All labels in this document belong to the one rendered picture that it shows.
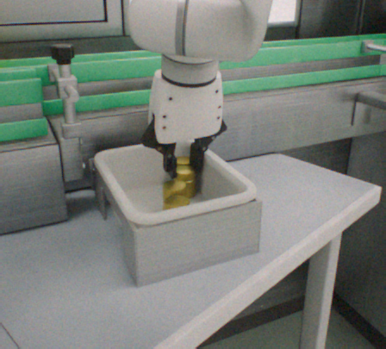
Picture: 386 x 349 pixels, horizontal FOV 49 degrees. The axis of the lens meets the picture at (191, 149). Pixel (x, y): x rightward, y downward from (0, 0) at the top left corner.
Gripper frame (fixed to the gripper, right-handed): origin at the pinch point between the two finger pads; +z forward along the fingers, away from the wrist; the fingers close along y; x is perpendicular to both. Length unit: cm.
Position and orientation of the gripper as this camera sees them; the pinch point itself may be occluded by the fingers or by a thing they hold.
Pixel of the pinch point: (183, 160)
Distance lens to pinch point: 66.1
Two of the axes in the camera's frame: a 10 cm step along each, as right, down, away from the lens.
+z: -0.6, 7.9, 6.0
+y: -9.2, 1.9, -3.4
